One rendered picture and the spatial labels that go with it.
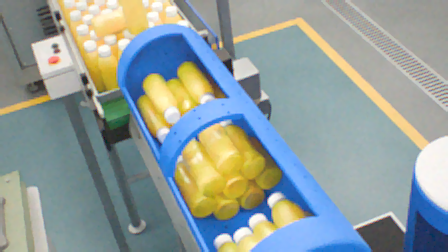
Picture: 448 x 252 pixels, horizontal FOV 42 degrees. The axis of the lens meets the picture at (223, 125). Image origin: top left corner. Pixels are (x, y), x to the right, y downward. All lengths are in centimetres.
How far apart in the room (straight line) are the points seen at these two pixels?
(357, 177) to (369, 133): 32
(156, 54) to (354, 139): 158
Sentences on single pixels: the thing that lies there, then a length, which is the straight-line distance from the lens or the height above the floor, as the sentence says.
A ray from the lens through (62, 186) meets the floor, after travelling 308.
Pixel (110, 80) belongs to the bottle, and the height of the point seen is 97.
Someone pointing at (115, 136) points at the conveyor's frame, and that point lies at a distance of 215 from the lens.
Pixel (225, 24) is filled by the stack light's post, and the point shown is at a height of 91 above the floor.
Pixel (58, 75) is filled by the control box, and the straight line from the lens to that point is 185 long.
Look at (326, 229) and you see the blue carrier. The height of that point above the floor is 122.
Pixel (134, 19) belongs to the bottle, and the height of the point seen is 121.
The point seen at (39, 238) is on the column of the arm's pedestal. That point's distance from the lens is 148.
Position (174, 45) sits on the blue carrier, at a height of 116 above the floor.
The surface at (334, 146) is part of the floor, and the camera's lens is 300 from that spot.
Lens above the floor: 204
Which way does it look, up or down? 40 degrees down
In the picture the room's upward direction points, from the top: 9 degrees counter-clockwise
